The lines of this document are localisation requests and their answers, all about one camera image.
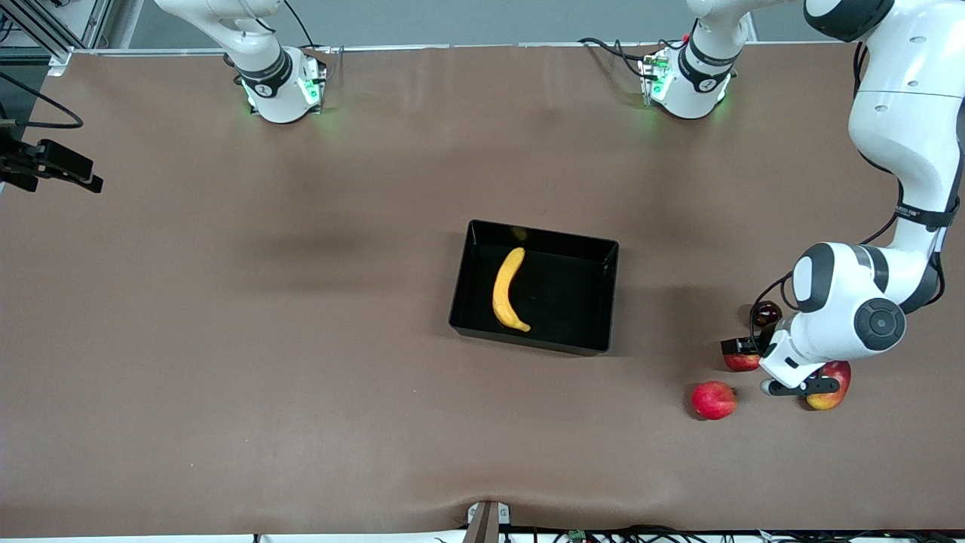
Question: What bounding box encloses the black plastic box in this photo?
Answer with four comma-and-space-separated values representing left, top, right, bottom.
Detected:
449, 219, 620, 357

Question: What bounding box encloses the yellow banana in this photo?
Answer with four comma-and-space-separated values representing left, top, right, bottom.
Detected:
492, 247, 532, 333

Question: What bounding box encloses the red yellow mango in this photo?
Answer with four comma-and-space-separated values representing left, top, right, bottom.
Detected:
805, 360, 852, 411

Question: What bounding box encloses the red round apple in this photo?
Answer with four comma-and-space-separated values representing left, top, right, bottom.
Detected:
691, 381, 738, 421

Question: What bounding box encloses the brown table mat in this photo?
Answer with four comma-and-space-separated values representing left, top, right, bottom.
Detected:
0, 41, 965, 538

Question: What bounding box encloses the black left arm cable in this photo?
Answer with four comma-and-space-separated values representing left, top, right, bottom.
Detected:
749, 41, 965, 342

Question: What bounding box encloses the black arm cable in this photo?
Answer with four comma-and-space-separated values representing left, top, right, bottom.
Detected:
749, 41, 965, 342
0, 71, 84, 130

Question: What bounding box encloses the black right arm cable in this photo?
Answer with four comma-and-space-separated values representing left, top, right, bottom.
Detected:
0, 71, 84, 130

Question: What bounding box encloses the aluminium frame post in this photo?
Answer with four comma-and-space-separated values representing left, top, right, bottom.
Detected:
0, 0, 114, 76

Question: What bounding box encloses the black base cable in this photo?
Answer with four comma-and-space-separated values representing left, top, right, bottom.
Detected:
578, 37, 658, 81
283, 0, 319, 51

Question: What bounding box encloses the metal camera bracket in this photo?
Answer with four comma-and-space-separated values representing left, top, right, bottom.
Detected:
467, 501, 510, 543

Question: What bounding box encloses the silver table edge rail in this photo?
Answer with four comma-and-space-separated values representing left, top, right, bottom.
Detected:
72, 41, 853, 55

